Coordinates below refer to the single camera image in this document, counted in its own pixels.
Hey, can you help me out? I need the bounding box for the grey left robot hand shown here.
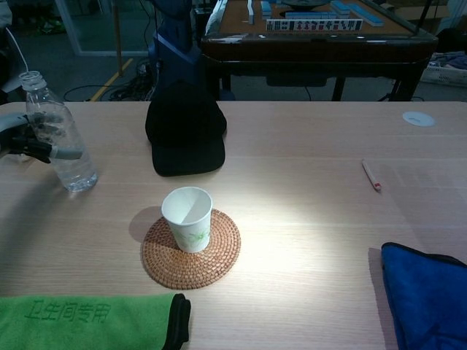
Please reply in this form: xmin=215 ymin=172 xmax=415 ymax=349
xmin=0 ymin=112 xmax=83 ymax=165

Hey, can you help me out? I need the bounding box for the transparent plastic water bottle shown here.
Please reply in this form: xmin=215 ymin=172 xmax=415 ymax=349
xmin=18 ymin=71 xmax=99 ymax=193

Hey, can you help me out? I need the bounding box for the white paper cup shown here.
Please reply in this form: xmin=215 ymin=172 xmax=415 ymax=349
xmin=161 ymin=186 xmax=214 ymax=253

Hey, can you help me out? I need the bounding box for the round woven rattan coaster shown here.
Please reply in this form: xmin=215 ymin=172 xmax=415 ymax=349
xmin=140 ymin=208 xmax=242 ymax=291

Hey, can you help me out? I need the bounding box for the white plastic chair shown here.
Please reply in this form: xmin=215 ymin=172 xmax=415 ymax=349
xmin=0 ymin=26 xmax=30 ymax=103

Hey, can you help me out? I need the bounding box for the wooden pole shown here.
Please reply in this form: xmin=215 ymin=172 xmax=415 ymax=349
xmin=114 ymin=0 xmax=123 ymax=77

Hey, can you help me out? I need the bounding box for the black baseball cap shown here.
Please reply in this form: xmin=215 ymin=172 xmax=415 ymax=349
xmin=144 ymin=79 xmax=228 ymax=179

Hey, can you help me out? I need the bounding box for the green microfiber cloth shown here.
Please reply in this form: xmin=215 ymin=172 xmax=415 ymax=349
xmin=0 ymin=292 xmax=192 ymax=350

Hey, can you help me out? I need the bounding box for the brown mahjong table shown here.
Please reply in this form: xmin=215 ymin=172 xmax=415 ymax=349
xmin=199 ymin=0 xmax=439 ymax=102

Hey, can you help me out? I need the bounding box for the face-up mahjong tile row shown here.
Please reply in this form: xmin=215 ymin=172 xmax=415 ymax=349
xmin=266 ymin=18 xmax=364 ymax=32

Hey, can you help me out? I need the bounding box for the blue-backed mahjong tile row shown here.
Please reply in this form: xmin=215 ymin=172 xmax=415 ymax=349
xmin=285 ymin=11 xmax=352 ymax=20
xmin=330 ymin=0 xmax=386 ymax=28

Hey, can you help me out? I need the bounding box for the wooden pencil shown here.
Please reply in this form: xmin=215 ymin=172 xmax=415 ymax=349
xmin=361 ymin=158 xmax=382 ymax=193

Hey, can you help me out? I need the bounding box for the white plastic basket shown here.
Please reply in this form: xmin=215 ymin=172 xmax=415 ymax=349
xmin=419 ymin=60 xmax=467 ymax=87

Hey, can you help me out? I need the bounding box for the blue microfiber cloth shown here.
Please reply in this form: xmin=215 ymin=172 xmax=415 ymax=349
xmin=381 ymin=242 xmax=467 ymax=350

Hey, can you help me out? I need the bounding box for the black floor cable bundle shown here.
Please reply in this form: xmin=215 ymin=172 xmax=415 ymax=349
xmin=63 ymin=58 xmax=158 ymax=102

